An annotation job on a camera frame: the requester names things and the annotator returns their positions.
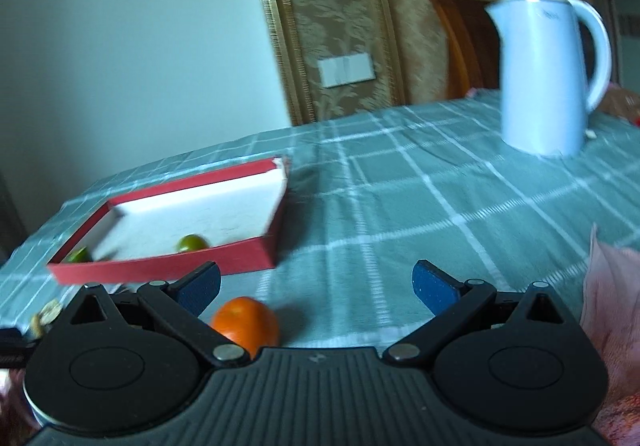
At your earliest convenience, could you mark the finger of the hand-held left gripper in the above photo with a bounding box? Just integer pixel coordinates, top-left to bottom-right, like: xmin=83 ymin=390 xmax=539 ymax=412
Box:
xmin=0 ymin=328 xmax=32 ymax=369

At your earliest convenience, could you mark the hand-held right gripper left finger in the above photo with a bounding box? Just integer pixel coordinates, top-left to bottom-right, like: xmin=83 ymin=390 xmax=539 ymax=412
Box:
xmin=56 ymin=261 xmax=251 ymax=369

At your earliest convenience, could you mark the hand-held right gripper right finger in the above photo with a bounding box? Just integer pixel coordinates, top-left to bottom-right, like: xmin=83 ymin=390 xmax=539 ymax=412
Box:
xmin=382 ymin=260 xmax=585 ymax=369

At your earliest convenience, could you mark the orange tangerine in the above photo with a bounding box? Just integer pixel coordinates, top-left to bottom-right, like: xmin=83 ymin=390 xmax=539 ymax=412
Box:
xmin=210 ymin=296 xmax=280 ymax=358

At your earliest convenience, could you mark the red cardboard box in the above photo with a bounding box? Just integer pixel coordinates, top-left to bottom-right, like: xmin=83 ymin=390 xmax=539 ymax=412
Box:
xmin=46 ymin=156 xmax=292 ymax=285

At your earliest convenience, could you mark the green checked tablecloth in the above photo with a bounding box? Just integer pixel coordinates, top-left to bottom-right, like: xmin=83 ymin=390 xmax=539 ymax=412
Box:
xmin=0 ymin=88 xmax=640 ymax=367

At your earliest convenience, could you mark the pink cloth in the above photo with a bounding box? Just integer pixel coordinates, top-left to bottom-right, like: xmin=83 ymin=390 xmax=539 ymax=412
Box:
xmin=580 ymin=223 xmax=640 ymax=446

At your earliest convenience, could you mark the white electric kettle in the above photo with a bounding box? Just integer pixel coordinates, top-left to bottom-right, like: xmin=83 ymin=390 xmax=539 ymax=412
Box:
xmin=484 ymin=0 xmax=613 ymax=157

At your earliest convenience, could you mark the wooden chair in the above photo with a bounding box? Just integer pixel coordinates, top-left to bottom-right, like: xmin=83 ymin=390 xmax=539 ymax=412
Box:
xmin=429 ymin=0 xmax=502 ymax=101

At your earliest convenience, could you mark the white wall switch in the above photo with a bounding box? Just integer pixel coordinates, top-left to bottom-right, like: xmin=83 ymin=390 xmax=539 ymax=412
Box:
xmin=318 ymin=52 xmax=375 ymax=88

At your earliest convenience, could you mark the gold wall moulding frame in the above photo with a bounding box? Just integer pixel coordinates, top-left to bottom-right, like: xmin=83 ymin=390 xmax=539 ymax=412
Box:
xmin=245 ymin=0 xmax=408 ymax=127

